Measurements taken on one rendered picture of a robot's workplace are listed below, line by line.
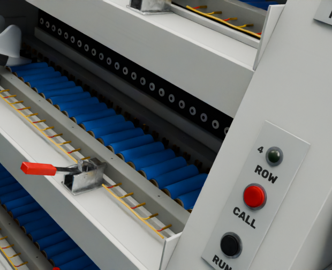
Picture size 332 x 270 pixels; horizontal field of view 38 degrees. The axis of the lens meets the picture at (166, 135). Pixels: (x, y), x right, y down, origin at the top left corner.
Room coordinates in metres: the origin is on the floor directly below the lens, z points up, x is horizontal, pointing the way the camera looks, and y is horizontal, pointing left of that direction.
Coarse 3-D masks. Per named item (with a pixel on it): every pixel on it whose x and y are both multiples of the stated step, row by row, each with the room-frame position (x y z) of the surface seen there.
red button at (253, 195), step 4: (248, 188) 0.35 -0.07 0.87; (252, 188) 0.34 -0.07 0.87; (256, 188) 0.34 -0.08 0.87; (248, 192) 0.35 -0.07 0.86; (252, 192) 0.34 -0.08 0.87; (256, 192) 0.34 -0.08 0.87; (260, 192) 0.34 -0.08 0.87; (244, 196) 0.35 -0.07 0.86; (248, 196) 0.34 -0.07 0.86; (252, 196) 0.34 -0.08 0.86; (256, 196) 0.34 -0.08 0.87; (260, 196) 0.34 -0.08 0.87; (248, 200) 0.34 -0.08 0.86; (252, 200) 0.34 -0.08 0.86; (256, 200) 0.34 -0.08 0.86; (260, 200) 0.34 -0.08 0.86; (248, 204) 0.34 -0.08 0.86; (252, 204) 0.34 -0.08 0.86; (256, 204) 0.34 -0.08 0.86; (260, 204) 0.34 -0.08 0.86
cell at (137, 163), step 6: (168, 150) 0.57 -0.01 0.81; (144, 156) 0.55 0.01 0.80; (150, 156) 0.55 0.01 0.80; (156, 156) 0.55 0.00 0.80; (162, 156) 0.56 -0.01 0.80; (168, 156) 0.56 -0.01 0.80; (174, 156) 0.57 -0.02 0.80; (132, 162) 0.53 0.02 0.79; (138, 162) 0.53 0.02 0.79; (144, 162) 0.54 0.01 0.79; (150, 162) 0.54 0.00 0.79; (156, 162) 0.55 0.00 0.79; (138, 168) 0.53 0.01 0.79
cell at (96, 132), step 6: (102, 126) 0.60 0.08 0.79; (108, 126) 0.60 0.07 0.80; (114, 126) 0.60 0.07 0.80; (120, 126) 0.61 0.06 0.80; (126, 126) 0.62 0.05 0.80; (132, 126) 0.62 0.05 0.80; (96, 132) 0.58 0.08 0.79; (102, 132) 0.59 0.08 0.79; (108, 132) 0.59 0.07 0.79; (114, 132) 0.60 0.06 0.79
